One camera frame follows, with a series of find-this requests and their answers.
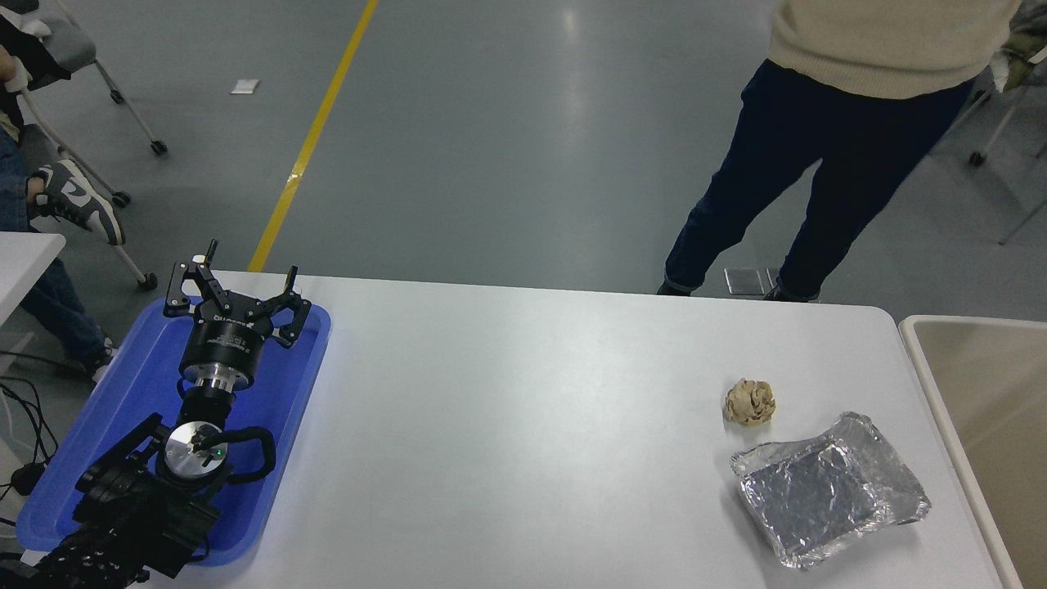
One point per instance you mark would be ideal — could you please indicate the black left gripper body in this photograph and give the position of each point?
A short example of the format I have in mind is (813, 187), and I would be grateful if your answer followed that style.
(225, 339)

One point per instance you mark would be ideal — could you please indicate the blue plastic tray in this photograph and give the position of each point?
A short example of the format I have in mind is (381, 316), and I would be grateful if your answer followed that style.
(123, 393)

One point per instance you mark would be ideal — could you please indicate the seated person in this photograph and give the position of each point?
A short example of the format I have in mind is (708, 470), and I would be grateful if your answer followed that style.
(53, 307)

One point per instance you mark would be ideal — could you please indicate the small white table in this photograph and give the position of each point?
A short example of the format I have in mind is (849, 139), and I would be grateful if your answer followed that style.
(24, 262)

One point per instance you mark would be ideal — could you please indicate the black power adapter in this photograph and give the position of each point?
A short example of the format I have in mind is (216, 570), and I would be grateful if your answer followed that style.
(27, 477)

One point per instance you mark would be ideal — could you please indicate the grey wheeled chair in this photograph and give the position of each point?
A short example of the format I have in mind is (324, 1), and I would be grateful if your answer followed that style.
(69, 45)

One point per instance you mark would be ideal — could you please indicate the metal floor plate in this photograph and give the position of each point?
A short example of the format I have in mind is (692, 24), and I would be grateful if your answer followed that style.
(744, 280)

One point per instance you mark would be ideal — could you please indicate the crumpled tan paper ball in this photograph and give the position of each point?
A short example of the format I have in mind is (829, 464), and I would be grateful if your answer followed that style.
(748, 401)

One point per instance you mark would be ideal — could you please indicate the standing person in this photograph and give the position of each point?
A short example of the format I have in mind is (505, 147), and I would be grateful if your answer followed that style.
(818, 147)

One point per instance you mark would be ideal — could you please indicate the silver foil tray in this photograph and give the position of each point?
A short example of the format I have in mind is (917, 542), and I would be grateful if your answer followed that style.
(826, 491)

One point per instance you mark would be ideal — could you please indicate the large pale bin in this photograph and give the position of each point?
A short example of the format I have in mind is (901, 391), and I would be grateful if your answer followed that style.
(998, 425)

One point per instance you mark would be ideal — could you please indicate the grey metal furniture leg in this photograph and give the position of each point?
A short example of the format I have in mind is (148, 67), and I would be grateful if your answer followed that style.
(1024, 221)

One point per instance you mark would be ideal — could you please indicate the metal frame wheeled chair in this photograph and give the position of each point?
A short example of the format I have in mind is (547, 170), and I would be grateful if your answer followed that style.
(976, 158)

